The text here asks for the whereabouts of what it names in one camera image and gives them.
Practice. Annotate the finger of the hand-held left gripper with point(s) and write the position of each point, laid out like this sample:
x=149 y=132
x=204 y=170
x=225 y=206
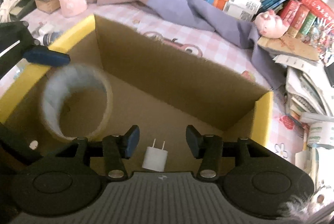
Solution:
x=18 y=145
x=49 y=56

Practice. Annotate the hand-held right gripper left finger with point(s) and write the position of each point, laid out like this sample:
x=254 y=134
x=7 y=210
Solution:
x=133 y=140

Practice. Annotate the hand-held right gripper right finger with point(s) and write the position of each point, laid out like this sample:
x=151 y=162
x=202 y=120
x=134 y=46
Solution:
x=191 y=141

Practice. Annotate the white charger plug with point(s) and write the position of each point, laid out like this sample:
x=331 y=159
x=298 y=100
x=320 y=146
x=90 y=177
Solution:
x=154 y=158

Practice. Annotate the clear tape roll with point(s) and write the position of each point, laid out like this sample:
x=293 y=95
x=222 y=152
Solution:
x=51 y=94

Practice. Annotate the cardboard box with yellow edges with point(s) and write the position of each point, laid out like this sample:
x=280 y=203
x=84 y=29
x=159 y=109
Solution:
x=169 y=75

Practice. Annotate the small white tube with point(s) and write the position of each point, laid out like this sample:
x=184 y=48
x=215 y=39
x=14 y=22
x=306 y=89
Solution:
x=44 y=29

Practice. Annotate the white crumpled cloth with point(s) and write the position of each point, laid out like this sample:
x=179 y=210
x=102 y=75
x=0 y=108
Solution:
x=10 y=3

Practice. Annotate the pile of papers and booklets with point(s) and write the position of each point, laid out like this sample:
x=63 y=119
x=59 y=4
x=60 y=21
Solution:
x=308 y=88

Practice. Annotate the purple and mauve cloth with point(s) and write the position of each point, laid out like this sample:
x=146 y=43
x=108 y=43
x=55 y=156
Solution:
x=195 y=12

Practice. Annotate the green printed paper roll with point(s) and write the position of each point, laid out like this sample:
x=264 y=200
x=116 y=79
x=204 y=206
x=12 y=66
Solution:
x=322 y=132

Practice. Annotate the grey fluffy cloth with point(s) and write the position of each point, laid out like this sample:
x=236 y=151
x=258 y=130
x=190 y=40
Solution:
x=305 y=208

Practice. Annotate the brown cardboard sheet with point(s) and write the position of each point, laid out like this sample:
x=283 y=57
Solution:
x=292 y=47

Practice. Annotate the pink pig plush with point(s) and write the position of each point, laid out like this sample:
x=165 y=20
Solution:
x=270 y=24

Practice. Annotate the black box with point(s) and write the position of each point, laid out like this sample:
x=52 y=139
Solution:
x=330 y=75

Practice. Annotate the red boxed book set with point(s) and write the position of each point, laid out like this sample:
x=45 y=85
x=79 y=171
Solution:
x=310 y=17

